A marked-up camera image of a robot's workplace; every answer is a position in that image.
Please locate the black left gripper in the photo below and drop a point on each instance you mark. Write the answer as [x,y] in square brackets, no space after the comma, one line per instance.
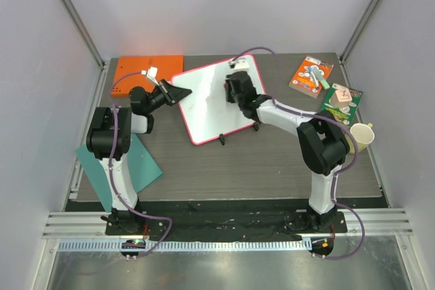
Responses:
[172,94]

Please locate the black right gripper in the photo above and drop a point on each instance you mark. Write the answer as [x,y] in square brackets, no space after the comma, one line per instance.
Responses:
[230,87]

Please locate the pink framed whiteboard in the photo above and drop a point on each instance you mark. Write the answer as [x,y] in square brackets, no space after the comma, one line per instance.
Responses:
[206,113]

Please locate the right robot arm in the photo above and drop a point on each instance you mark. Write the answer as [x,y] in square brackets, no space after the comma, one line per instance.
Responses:
[322,142]

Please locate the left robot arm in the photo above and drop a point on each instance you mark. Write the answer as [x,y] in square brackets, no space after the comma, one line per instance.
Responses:
[109,140]

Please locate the whiteboard marker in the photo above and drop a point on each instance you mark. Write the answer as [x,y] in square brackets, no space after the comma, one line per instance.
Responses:
[315,81]

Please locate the orange flat box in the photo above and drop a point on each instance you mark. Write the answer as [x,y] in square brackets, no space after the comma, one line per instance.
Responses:
[167,67]

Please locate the orange book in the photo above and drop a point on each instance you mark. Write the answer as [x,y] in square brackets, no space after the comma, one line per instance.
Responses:
[302,81]

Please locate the teal paper sheet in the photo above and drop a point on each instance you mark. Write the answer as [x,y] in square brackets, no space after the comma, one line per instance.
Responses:
[142,167]

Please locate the wooden cube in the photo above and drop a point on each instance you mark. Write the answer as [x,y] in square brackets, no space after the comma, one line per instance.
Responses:
[341,98]

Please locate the green book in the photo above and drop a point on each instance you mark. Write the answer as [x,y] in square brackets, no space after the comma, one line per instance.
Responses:
[343,115]

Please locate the yellow green paper cup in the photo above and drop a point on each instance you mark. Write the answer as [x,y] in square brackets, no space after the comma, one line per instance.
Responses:
[363,135]

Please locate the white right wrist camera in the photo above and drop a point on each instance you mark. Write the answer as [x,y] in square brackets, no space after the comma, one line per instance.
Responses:
[239,64]

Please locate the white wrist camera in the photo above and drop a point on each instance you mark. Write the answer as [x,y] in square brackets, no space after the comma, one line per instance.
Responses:
[151,75]
[239,64]

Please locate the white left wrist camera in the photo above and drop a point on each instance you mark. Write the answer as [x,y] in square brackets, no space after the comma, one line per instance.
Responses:
[151,75]

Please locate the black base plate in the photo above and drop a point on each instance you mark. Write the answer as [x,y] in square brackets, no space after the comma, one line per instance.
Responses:
[224,220]

